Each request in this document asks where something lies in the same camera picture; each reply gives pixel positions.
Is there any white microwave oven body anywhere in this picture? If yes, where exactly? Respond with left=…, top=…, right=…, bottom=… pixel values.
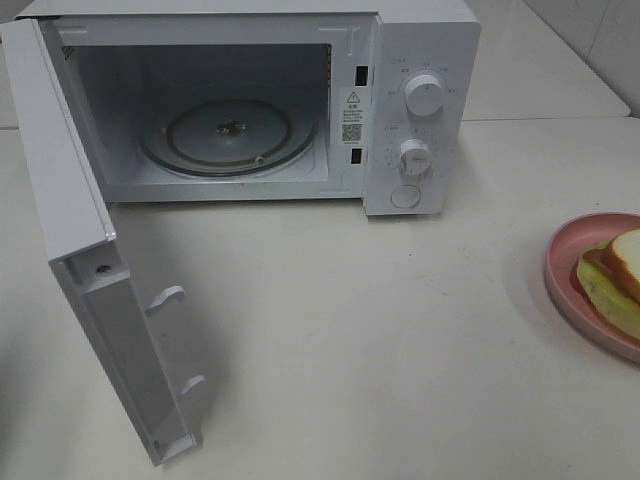
left=3, top=1, right=481, bottom=216

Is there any white upper power knob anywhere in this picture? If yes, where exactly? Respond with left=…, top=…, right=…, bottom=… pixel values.
left=404, top=71, right=445, bottom=117

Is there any round door release button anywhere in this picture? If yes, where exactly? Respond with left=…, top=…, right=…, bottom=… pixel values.
left=390, top=185, right=421, bottom=209

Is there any sandwich with lettuce and tomato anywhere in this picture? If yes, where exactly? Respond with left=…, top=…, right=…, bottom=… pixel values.
left=576, top=229, right=639, bottom=340

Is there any white timer knob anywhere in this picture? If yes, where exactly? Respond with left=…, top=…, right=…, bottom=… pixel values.
left=400, top=139, right=433, bottom=176

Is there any white microwave door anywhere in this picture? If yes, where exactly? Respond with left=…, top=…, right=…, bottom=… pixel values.
left=1, top=19, right=204, bottom=465

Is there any pink round plate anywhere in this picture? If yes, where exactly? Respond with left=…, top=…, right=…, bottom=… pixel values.
left=544, top=212, right=639, bottom=364

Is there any glass microwave turntable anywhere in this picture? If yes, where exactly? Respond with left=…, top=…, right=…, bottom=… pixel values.
left=139, top=98, right=317, bottom=178

